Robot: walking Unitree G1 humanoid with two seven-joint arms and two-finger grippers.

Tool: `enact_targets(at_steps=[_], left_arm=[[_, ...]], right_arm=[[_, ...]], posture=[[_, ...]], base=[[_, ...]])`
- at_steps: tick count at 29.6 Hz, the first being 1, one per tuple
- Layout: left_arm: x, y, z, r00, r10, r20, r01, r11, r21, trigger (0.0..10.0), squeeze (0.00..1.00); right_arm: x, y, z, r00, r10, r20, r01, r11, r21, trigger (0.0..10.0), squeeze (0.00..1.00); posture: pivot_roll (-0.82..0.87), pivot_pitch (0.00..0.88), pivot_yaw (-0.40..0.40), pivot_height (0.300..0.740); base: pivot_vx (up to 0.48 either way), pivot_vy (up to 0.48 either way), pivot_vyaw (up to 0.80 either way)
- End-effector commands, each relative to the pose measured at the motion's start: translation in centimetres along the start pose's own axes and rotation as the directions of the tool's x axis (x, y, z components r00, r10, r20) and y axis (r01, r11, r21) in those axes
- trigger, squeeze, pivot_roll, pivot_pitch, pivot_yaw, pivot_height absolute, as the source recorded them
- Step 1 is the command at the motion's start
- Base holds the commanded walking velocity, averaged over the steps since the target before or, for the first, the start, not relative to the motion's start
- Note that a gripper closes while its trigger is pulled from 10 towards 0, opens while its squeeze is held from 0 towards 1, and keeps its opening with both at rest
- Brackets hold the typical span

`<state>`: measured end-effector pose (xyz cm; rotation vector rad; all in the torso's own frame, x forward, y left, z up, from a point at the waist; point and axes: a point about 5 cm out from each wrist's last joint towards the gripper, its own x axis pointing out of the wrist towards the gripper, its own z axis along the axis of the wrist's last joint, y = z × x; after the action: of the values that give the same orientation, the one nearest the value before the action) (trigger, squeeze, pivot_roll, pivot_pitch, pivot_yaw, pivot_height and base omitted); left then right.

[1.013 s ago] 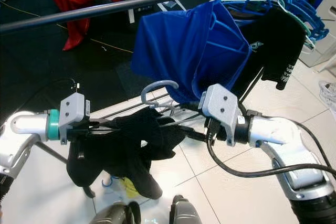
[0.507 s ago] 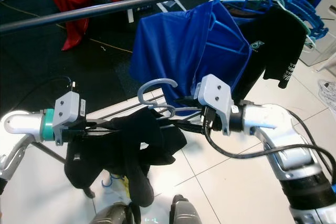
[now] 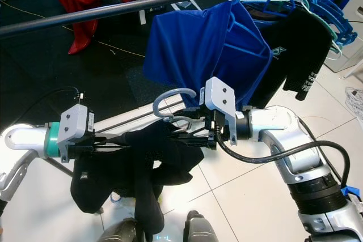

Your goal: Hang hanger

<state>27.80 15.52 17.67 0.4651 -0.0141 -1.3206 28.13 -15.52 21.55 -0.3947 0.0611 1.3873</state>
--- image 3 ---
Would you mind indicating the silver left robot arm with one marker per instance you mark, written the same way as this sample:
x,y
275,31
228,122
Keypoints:
x,y
22,140

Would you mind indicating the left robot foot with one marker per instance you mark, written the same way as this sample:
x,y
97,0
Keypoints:
x,y
122,232

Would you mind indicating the blue shirt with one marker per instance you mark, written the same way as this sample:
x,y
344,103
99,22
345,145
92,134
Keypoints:
x,y
204,43

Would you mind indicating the black floor mat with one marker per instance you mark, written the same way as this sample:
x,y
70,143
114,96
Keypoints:
x,y
34,77

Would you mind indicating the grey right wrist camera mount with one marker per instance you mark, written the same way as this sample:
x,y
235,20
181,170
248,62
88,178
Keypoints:
x,y
218,94

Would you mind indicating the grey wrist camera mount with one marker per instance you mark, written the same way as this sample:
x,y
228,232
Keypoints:
x,y
74,123
218,94

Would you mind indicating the black metal clothes rack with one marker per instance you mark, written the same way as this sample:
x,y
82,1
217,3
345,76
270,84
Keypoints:
x,y
34,25

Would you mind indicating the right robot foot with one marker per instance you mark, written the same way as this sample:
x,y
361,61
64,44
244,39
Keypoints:
x,y
198,229

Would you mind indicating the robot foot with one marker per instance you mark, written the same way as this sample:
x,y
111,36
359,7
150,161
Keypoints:
x,y
198,229
122,232

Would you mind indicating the grey plastic hanger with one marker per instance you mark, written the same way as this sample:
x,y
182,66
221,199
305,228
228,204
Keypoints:
x,y
173,91

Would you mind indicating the black garment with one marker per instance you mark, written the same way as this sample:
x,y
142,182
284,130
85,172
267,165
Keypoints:
x,y
125,185

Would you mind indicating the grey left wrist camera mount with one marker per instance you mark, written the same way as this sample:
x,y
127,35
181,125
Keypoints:
x,y
74,123

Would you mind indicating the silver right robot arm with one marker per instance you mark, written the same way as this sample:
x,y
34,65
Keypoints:
x,y
278,123

